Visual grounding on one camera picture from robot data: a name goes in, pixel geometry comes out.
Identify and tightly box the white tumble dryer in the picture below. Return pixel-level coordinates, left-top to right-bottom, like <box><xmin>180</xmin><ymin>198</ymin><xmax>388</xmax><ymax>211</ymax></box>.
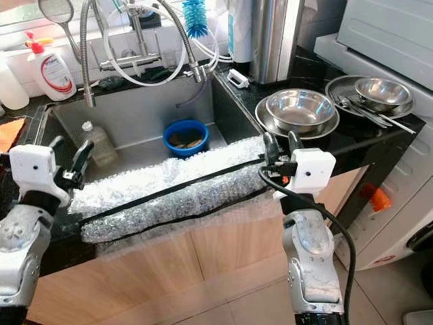
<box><xmin>336</xmin><ymin>0</ymin><xmax>433</xmax><ymax>102</ymax></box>

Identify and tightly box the white looped hose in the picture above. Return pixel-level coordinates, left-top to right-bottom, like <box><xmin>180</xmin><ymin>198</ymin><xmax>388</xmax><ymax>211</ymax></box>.
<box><xmin>101</xmin><ymin>3</ymin><xmax>227</xmax><ymax>87</ymax></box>

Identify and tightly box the steel mesh strainer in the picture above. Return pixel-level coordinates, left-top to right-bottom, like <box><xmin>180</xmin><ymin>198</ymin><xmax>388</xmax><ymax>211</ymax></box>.
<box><xmin>37</xmin><ymin>0</ymin><xmax>78</xmax><ymax>65</ymax></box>

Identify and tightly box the clear plastic bottle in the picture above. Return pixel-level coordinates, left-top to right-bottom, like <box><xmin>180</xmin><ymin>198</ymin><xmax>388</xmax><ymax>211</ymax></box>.
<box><xmin>78</xmin><ymin>121</ymin><xmax>117</xmax><ymax>167</ymax></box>

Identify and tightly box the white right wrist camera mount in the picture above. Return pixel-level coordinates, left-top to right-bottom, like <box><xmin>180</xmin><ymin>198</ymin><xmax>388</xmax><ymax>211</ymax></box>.
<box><xmin>274</xmin><ymin>149</ymin><xmax>337</xmax><ymax>200</ymax></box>

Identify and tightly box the stainless steel sink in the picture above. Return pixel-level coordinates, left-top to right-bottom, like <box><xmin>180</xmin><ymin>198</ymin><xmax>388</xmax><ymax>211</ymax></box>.
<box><xmin>34</xmin><ymin>71</ymin><xmax>265</xmax><ymax>204</ymax></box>

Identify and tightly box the clear bubble wrap strip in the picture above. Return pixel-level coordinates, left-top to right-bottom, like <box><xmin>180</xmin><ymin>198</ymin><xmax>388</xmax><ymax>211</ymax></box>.
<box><xmin>71</xmin><ymin>135</ymin><xmax>275</xmax><ymax>244</ymax></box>

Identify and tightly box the white blue-label water filter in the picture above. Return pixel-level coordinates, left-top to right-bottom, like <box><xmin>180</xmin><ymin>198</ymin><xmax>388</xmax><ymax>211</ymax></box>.
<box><xmin>227</xmin><ymin>0</ymin><xmax>254</xmax><ymax>63</ymax></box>

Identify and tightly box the steel mixer tap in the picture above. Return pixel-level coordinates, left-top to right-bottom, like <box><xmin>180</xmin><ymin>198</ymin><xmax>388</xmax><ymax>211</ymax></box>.
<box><xmin>98</xmin><ymin>0</ymin><xmax>166</xmax><ymax>70</ymax></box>

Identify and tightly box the black and white fan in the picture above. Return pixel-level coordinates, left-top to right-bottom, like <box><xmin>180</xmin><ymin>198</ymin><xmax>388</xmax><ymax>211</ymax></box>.
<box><xmin>403</xmin><ymin>308</ymin><xmax>433</xmax><ymax>325</ymax></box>

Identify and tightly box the blue bottle brush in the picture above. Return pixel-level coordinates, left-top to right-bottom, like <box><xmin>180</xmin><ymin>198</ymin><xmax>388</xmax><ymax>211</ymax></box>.
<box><xmin>183</xmin><ymin>0</ymin><xmax>210</xmax><ymax>39</ymax></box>

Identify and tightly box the small drinking glass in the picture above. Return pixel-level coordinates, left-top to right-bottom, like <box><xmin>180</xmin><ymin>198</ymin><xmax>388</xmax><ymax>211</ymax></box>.
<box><xmin>158</xmin><ymin>47</ymin><xmax>175</xmax><ymax>68</ymax></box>

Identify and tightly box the wooden sink cabinet door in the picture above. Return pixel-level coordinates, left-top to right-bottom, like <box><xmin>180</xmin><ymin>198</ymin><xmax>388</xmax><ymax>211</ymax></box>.
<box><xmin>34</xmin><ymin>234</ymin><xmax>197</xmax><ymax>325</ymax></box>
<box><xmin>186</xmin><ymin>196</ymin><xmax>288</xmax><ymax>285</ymax></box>

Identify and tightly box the orange cloth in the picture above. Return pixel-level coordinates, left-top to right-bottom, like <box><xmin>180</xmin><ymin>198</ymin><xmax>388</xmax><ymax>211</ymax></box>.
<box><xmin>0</xmin><ymin>116</ymin><xmax>26</xmax><ymax>153</ymax></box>

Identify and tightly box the dark scouring pad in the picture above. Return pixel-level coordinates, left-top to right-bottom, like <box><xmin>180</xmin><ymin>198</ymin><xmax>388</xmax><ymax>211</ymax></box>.
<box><xmin>99</xmin><ymin>76</ymin><xmax>126</xmax><ymax>91</ymax></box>

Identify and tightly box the small steel bowl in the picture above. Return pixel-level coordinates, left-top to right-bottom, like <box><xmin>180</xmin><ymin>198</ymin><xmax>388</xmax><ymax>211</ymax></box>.
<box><xmin>354</xmin><ymin>77</ymin><xmax>412</xmax><ymax>112</ymax></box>

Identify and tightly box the tall steel canister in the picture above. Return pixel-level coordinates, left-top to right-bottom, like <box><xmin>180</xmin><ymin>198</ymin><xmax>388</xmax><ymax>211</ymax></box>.
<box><xmin>249</xmin><ymin>0</ymin><xmax>305</xmax><ymax>84</ymax></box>

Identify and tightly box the round steel plate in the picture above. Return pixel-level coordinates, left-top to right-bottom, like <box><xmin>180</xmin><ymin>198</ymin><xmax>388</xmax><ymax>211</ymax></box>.
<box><xmin>325</xmin><ymin>74</ymin><xmax>415</xmax><ymax>121</ymax></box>
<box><xmin>255</xmin><ymin>95</ymin><xmax>341</xmax><ymax>141</ymax></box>

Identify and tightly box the plain white plastic bottle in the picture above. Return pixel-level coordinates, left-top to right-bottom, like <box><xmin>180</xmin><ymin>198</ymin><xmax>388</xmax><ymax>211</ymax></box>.
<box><xmin>0</xmin><ymin>61</ymin><xmax>29</xmax><ymax>110</ymax></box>

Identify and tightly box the large steel bowl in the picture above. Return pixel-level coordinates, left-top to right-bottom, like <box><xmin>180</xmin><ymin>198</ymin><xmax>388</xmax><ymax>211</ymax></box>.
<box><xmin>265</xmin><ymin>88</ymin><xmax>337</xmax><ymax>135</ymax></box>

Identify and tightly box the white red-pump soap bottle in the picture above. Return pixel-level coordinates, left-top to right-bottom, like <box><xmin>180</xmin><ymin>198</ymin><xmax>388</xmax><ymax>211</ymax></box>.
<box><xmin>24</xmin><ymin>30</ymin><xmax>76</xmax><ymax>102</ymax></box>

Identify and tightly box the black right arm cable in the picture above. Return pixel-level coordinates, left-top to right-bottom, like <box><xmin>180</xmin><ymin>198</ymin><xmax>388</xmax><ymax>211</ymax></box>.
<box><xmin>257</xmin><ymin>166</ymin><xmax>358</xmax><ymax>325</ymax></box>

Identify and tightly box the small white clip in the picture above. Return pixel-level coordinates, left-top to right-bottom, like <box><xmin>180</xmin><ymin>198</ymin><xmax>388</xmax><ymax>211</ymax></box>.
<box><xmin>227</xmin><ymin>68</ymin><xmax>251</xmax><ymax>89</ymax></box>

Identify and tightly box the steel fork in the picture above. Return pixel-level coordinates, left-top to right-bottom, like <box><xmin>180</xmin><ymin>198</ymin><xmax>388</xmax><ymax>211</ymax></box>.
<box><xmin>335</xmin><ymin>96</ymin><xmax>390</xmax><ymax>129</ymax></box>

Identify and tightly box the steel flexible spray hose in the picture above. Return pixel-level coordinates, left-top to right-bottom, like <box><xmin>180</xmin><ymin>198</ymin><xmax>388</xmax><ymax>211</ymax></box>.
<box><xmin>79</xmin><ymin>0</ymin><xmax>97</xmax><ymax>108</ymax></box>

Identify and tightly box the blue plastic bowl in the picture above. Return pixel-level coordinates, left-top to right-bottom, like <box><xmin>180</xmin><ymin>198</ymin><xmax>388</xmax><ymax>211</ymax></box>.
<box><xmin>162</xmin><ymin>119</ymin><xmax>209</xmax><ymax>158</ymax></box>

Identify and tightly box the steel flexible faucet spout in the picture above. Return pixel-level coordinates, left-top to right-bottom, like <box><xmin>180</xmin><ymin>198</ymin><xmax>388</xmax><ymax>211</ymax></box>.
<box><xmin>162</xmin><ymin>0</ymin><xmax>210</xmax><ymax>82</ymax></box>

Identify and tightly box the small orange plastic object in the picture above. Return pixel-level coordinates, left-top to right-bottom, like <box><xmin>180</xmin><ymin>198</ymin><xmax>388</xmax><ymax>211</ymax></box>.
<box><xmin>362</xmin><ymin>183</ymin><xmax>393</xmax><ymax>212</ymax></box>

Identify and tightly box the dark green sponge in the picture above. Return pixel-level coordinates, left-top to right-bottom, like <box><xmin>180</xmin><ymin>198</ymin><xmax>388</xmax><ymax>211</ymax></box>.
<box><xmin>142</xmin><ymin>64</ymin><xmax>173</xmax><ymax>81</ymax></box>

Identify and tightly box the steel spoon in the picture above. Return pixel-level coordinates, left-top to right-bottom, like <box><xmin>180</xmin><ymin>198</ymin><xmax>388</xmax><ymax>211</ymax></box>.
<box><xmin>360</xmin><ymin>105</ymin><xmax>417</xmax><ymax>135</ymax></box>

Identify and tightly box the white front-load washing machine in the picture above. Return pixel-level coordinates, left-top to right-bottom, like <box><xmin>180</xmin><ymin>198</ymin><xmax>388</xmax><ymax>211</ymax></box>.
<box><xmin>313</xmin><ymin>32</ymin><xmax>433</xmax><ymax>272</ymax></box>

